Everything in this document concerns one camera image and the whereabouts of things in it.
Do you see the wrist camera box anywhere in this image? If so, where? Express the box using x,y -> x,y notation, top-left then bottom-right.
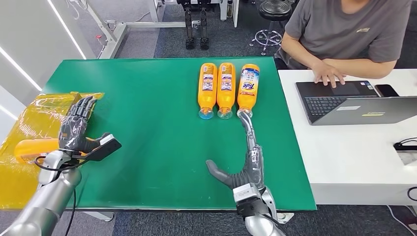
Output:
232,183 -> 271,218
83,133 -> 122,163

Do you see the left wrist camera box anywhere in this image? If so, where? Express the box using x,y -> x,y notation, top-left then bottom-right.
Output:
83,133 -> 122,163

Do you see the person's right hand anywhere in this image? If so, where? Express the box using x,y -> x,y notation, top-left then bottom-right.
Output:
311,61 -> 347,89

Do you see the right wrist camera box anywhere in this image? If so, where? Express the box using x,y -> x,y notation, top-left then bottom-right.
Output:
232,183 -> 271,218

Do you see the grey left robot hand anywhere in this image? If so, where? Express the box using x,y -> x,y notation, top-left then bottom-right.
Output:
59,96 -> 112,154

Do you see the white gantry frame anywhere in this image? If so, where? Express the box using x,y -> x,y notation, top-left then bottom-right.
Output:
81,0 -> 186,59

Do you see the person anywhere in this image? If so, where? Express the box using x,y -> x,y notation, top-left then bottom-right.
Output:
274,0 -> 417,89

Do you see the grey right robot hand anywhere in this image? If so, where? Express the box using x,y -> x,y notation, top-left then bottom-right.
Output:
206,111 -> 265,191

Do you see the white light strip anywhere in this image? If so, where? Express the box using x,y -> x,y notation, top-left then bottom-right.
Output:
0,45 -> 43,92

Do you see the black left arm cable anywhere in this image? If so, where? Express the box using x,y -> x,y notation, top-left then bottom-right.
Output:
64,188 -> 78,236

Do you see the black smartphone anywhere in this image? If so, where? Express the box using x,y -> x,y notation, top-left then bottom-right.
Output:
374,84 -> 400,98

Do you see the yellow wrapped cardboard box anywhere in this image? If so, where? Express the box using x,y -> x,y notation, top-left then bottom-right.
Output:
0,92 -> 105,210

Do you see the white desk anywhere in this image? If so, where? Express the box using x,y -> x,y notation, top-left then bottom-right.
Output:
277,68 -> 417,207

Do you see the dark grey laptop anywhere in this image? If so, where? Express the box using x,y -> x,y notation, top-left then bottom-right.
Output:
295,80 -> 417,126

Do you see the orange detergent bottle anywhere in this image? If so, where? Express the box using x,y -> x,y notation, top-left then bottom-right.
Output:
237,63 -> 261,118
216,62 -> 237,120
13,138 -> 61,165
197,62 -> 218,120

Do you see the black round stool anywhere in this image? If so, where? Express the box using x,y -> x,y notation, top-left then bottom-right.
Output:
248,0 -> 293,56

